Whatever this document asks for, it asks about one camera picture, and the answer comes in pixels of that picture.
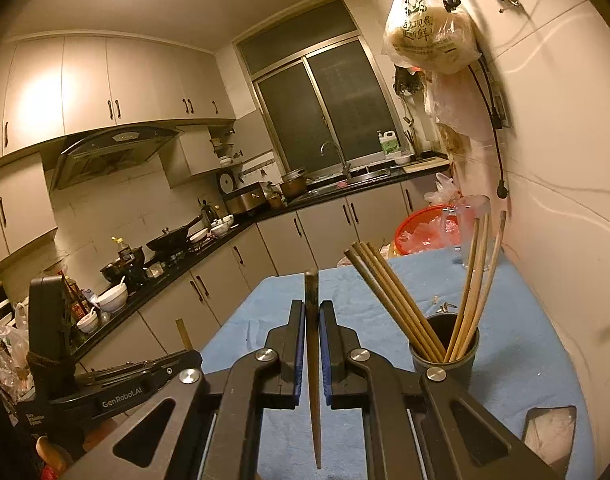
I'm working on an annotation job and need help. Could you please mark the black chopstick holder cup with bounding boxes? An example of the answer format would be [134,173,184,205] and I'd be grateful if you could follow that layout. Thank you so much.
[408,312,481,392]

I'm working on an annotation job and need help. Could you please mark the range hood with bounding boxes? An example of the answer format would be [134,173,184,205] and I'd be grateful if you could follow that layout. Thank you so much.
[49,124,184,191]

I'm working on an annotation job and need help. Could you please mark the dark kettle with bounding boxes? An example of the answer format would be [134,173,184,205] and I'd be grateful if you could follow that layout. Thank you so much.
[199,199,221,229]

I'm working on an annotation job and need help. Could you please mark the person's left hand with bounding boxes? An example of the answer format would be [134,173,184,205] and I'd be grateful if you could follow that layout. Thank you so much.
[36,416,118,479]

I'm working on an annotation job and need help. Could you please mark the dark tapered wooden chopstick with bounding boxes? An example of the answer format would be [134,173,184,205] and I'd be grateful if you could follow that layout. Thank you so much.
[304,269,324,470]

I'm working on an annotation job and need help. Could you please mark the plastic bag of flatbread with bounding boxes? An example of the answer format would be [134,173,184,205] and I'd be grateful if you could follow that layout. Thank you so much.
[382,0,479,77]

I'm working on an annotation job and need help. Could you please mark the cutting board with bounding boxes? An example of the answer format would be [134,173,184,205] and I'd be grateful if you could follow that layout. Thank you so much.
[402,156,451,174]

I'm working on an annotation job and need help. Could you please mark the grey upper wall cabinets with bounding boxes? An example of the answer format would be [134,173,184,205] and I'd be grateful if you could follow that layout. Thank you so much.
[0,35,237,261]

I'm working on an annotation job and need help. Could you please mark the red plastic basket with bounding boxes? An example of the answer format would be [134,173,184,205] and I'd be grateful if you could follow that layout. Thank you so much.
[394,204,460,257]

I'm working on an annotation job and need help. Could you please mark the copper cooking pot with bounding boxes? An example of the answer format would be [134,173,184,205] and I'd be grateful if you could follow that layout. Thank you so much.
[279,168,309,199]

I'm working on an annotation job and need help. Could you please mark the steel mixing bowl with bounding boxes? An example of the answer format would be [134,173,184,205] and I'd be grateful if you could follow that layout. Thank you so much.
[99,247,146,281]

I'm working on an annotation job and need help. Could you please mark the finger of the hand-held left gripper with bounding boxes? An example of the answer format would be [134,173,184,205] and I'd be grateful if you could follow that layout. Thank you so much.
[135,349,205,387]

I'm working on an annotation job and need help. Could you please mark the white bowl pair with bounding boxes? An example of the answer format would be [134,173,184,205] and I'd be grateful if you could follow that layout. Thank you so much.
[209,214,235,239]

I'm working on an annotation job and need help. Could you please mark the green detergent bottle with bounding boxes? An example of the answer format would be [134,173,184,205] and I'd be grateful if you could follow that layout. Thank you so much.
[377,128,401,156]

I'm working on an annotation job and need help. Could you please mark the black wok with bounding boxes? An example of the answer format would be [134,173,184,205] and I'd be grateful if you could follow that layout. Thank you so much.
[145,214,206,254]

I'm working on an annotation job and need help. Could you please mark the small open wall cabinet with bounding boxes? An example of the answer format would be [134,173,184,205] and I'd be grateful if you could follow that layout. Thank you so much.
[162,120,237,189]

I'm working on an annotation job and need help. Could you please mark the sauce bottles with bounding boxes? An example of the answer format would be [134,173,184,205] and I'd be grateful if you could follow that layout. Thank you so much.
[60,274,94,322]

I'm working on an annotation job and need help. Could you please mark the black kitchen countertop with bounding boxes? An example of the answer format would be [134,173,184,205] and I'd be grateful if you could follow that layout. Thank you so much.
[69,164,452,362]

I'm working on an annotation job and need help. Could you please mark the round wall scale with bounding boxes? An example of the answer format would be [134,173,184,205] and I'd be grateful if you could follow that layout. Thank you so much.
[215,169,241,196]

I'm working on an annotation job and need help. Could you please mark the kitchen window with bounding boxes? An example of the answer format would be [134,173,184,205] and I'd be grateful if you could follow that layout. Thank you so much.
[236,0,402,172]

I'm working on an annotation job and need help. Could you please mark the light bamboo chopstick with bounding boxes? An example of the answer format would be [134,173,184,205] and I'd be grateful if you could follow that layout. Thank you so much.
[175,318,194,352]

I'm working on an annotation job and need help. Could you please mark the steel sink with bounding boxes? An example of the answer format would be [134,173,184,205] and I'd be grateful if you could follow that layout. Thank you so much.
[304,167,392,196]

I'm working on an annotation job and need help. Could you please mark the white plastic bag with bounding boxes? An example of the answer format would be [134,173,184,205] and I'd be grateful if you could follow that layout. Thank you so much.
[423,172,459,206]

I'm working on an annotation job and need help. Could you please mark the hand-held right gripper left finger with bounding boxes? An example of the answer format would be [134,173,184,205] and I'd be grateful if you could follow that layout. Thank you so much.
[60,300,307,480]

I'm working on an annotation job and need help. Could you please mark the black power cable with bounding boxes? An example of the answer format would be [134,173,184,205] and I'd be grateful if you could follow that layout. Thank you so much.
[466,64,511,199]

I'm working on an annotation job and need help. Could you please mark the white bowl with spoon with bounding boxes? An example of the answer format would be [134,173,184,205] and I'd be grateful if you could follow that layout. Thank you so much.
[95,274,131,314]

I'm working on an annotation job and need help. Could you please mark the clear glass mug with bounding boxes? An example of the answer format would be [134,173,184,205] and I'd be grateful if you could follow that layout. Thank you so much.
[440,194,491,271]

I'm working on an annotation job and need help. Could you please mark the grey base cabinets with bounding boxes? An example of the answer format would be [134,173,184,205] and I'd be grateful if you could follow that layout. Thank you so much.
[75,180,452,377]

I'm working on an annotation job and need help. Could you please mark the crumpled plastic bags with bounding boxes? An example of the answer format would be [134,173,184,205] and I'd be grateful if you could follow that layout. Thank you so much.
[0,299,36,403]

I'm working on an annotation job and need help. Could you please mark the small white bowl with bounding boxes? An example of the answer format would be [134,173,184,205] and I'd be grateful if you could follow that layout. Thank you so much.
[75,307,102,334]

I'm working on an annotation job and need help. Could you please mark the cooking oil bottle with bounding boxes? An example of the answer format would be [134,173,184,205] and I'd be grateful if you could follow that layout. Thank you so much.
[112,236,136,264]

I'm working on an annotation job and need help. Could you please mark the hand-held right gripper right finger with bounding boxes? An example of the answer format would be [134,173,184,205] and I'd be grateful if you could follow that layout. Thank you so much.
[319,300,561,480]

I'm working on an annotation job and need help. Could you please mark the clear hanging plastic bags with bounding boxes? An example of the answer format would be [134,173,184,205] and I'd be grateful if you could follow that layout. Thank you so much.
[424,67,497,157]

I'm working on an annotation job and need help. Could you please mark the blue towel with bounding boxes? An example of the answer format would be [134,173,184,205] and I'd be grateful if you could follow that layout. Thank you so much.
[200,247,594,480]

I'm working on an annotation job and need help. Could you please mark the chrome faucet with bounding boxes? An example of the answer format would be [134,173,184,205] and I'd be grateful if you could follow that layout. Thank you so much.
[319,141,352,181]

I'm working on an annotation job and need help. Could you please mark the metal box appliance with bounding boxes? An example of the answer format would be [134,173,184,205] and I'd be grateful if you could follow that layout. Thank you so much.
[224,182,272,216]

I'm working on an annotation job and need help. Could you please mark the black smartphone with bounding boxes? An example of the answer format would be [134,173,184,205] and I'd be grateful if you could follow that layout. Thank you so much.
[522,404,579,479]

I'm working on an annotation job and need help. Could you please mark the wall power socket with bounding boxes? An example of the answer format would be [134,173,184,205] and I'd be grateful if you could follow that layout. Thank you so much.
[487,79,512,129]

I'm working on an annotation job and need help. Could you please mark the bunch of chopsticks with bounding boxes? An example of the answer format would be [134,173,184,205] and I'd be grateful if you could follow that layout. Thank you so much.
[343,211,509,364]

